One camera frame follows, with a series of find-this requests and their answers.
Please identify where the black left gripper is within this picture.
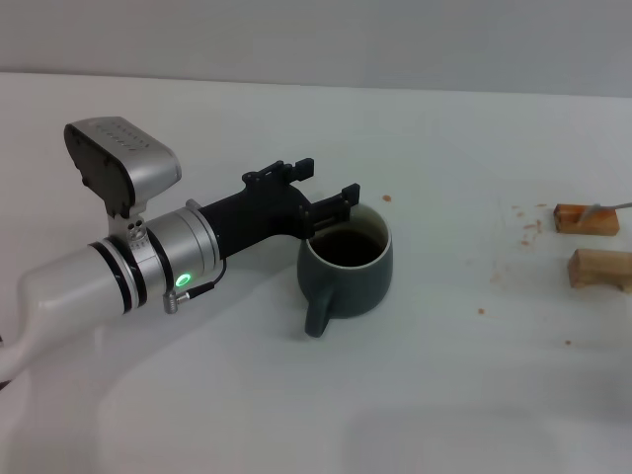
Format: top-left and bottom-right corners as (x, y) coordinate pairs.
(198, 156), (361, 259)

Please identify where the dark grey ceramic cup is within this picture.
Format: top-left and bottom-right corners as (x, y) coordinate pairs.
(297, 203), (395, 339)

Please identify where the pink handled metal spoon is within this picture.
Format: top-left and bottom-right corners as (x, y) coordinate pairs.
(581, 198), (632, 223)

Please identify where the dark coffee liquid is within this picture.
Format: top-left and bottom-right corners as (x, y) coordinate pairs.
(310, 227), (389, 269)

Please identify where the stained brown wooden block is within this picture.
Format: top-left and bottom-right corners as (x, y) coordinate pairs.
(553, 202), (621, 238)

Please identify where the light wooden block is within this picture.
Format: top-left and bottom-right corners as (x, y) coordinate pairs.
(566, 249), (632, 292)

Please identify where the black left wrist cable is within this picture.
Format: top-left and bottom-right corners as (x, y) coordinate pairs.
(162, 255), (229, 314)

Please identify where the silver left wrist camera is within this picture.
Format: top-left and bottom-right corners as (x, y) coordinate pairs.
(63, 116), (182, 244)

